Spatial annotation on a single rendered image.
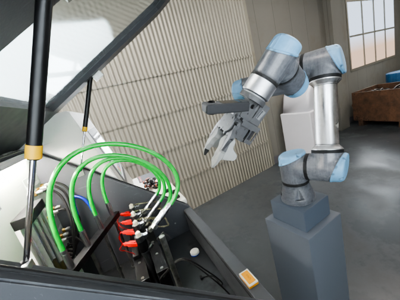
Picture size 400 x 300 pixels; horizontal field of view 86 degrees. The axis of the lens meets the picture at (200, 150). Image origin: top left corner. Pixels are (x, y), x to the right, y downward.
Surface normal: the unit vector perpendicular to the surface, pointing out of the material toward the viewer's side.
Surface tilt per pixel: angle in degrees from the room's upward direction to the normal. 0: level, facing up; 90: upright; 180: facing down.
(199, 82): 90
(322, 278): 90
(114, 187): 90
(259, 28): 90
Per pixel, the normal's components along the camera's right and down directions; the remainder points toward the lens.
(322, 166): -0.69, 0.04
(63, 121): 0.39, 0.14
